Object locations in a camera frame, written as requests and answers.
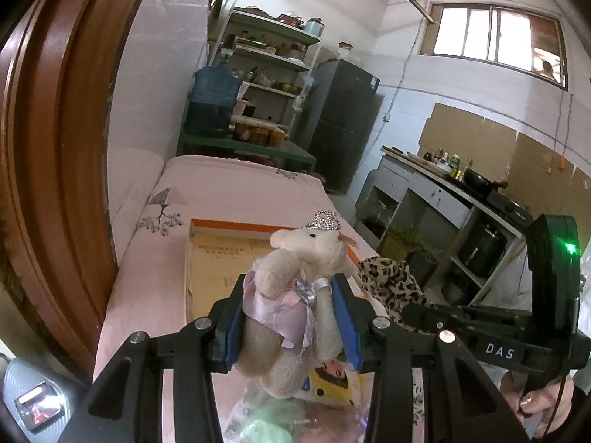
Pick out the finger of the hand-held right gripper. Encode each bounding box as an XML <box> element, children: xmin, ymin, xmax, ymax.
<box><xmin>401</xmin><ymin>302</ymin><xmax>533</xmax><ymax>339</ymax></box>

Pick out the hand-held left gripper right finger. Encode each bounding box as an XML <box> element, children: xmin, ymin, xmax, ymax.
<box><xmin>330</xmin><ymin>273</ymin><xmax>532</xmax><ymax>443</ymax></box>

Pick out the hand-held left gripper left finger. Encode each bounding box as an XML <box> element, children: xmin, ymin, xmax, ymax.
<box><xmin>55</xmin><ymin>273</ymin><xmax>245</xmax><ymax>443</ymax></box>

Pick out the yellow wet wipes packet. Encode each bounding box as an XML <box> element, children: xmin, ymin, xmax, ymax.
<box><xmin>300</xmin><ymin>360</ymin><xmax>365</xmax><ymax>409</ymax></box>

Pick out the leopard print cloth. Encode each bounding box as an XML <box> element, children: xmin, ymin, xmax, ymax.
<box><xmin>358</xmin><ymin>258</ymin><xmax>435</xmax><ymax>333</ymax></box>

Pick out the cardboard box with orange rim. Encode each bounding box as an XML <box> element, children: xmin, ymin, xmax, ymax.
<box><xmin>185</xmin><ymin>218</ymin><xmax>370</xmax><ymax>328</ymax></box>

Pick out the cream teddy bear purple dress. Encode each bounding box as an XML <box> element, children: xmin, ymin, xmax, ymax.
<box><xmin>235</xmin><ymin>210</ymin><xmax>358</xmax><ymax>400</ymax></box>

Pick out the person's right hand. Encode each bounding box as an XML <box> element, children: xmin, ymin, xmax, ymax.
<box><xmin>501</xmin><ymin>369</ymin><xmax>578</xmax><ymax>439</ymax></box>

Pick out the clear plastic bag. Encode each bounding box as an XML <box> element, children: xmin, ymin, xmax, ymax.
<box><xmin>222</xmin><ymin>374</ymin><xmax>370</xmax><ymax>443</ymax></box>

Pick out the black gas stove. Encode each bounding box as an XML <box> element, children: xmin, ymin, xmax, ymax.
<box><xmin>485</xmin><ymin>191</ymin><xmax>533</xmax><ymax>228</ymax></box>

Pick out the grey kitchen cabinet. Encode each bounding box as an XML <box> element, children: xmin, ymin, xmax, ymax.
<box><xmin>355</xmin><ymin>148</ymin><xmax>528</xmax><ymax>306</ymax></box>

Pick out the black wok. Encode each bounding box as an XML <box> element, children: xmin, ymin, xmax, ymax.
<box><xmin>462</xmin><ymin>168</ymin><xmax>505</xmax><ymax>200</ymax></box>

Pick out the group of condiment bottles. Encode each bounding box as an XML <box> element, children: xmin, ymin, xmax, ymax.
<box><xmin>422</xmin><ymin>148</ymin><xmax>463</xmax><ymax>177</ymax></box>

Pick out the green table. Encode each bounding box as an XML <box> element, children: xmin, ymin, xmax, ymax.
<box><xmin>178</xmin><ymin>129</ymin><xmax>318</xmax><ymax>175</ymax></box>

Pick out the dark grey refrigerator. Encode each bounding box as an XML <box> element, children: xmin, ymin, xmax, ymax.
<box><xmin>295</xmin><ymin>59</ymin><xmax>385</xmax><ymax>193</ymax></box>

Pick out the blue water jug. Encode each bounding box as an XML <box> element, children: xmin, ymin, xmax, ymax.
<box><xmin>185</xmin><ymin>51</ymin><xmax>244</xmax><ymax>138</ymax></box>

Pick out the brown wooden headboard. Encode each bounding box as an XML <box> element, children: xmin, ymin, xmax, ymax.
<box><xmin>0</xmin><ymin>0</ymin><xmax>162</xmax><ymax>379</ymax></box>

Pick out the barred window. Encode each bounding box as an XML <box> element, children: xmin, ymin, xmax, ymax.
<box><xmin>419</xmin><ymin>2</ymin><xmax>570</xmax><ymax>89</ymax></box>

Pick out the white shelf rack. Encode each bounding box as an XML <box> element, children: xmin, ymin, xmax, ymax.
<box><xmin>208</xmin><ymin>7</ymin><xmax>322</xmax><ymax>145</ymax></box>

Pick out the cardboard wall sheet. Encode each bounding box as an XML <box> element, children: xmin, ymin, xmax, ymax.
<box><xmin>475</xmin><ymin>117</ymin><xmax>519</xmax><ymax>172</ymax></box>
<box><xmin>418</xmin><ymin>102</ymin><xmax>485</xmax><ymax>158</ymax></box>
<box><xmin>508</xmin><ymin>131</ymin><xmax>576</xmax><ymax>205</ymax></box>

